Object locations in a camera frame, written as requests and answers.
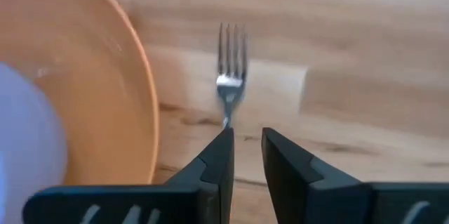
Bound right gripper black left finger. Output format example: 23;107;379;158
22;128;235;224

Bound silver metal fork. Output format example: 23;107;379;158
214;22;248;129

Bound lavender bowl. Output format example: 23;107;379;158
0;61;69;224

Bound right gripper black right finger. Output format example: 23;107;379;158
261;128;449;224

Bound orange plate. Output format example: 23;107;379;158
0;0;161;186

